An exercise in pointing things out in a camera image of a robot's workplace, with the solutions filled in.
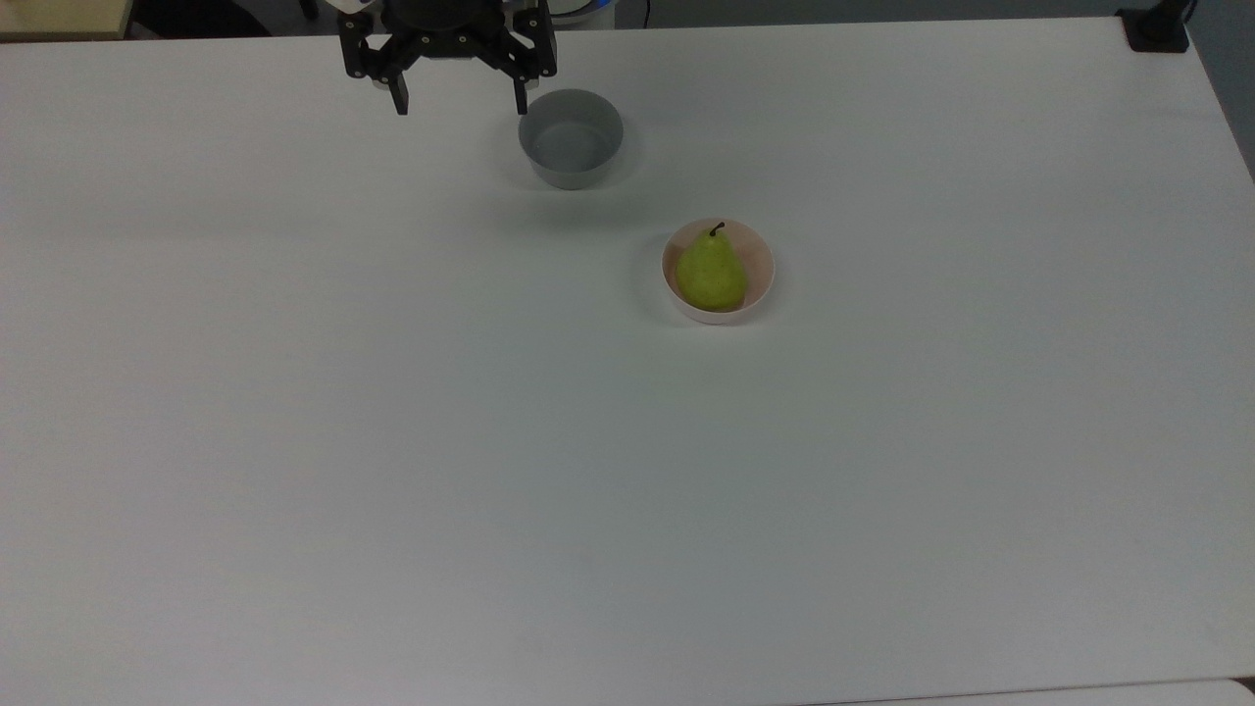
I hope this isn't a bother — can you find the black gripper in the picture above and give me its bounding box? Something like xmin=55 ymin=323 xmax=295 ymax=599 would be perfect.
xmin=337 ymin=0 xmax=559 ymax=118

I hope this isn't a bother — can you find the green pear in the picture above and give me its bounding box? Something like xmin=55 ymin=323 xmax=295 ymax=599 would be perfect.
xmin=676 ymin=222 xmax=750 ymax=313

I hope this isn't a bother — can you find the grey bowl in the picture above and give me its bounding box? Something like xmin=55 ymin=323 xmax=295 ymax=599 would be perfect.
xmin=518 ymin=88 xmax=625 ymax=191

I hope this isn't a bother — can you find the pink bowl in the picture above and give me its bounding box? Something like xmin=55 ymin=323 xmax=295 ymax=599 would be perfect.
xmin=661 ymin=217 xmax=776 ymax=326

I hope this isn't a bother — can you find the light wooden cabinet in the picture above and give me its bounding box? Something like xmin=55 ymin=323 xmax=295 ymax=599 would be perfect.
xmin=0 ymin=0 xmax=133 ymax=42

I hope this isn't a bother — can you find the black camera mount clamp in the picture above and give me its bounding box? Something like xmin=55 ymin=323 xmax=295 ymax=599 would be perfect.
xmin=1116 ymin=0 xmax=1199 ymax=54

